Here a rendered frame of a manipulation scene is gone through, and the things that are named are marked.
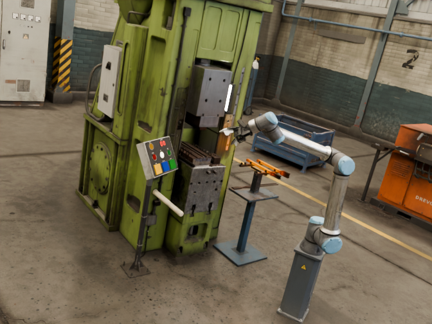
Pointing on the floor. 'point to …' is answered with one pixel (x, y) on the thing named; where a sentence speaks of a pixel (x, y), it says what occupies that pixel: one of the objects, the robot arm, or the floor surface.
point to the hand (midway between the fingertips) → (224, 137)
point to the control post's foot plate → (135, 269)
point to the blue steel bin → (261, 141)
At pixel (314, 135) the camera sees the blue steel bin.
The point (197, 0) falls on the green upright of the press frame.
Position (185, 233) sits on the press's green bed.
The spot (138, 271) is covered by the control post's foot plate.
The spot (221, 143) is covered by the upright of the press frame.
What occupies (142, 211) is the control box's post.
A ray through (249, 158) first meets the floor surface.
